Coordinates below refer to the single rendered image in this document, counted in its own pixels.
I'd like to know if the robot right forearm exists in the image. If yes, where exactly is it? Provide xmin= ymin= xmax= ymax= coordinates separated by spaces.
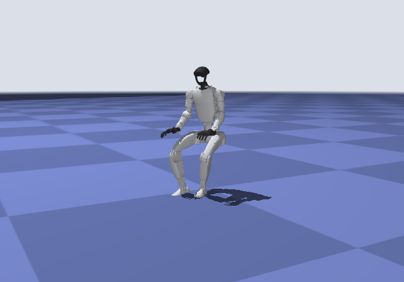
xmin=175 ymin=116 xmax=187 ymax=134

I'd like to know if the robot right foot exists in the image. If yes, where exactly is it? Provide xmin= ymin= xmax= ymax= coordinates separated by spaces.
xmin=172 ymin=187 xmax=190 ymax=196

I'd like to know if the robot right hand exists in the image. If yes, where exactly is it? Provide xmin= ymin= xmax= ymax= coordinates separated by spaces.
xmin=161 ymin=127 xmax=181 ymax=138

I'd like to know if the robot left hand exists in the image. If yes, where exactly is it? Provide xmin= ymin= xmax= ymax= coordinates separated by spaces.
xmin=197 ymin=129 xmax=217 ymax=141

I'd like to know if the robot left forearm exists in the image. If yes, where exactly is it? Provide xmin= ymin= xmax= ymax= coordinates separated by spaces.
xmin=211 ymin=111 xmax=225 ymax=136

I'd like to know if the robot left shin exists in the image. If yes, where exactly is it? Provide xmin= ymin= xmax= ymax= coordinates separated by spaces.
xmin=199 ymin=155 xmax=212 ymax=190

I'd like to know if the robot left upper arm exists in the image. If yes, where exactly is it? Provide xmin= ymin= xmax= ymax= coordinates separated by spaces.
xmin=213 ymin=89 xmax=225 ymax=118

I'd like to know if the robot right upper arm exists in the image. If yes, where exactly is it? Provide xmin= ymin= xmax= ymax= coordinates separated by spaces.
xmin=182 ymin=90 xmax=193 ymax=119

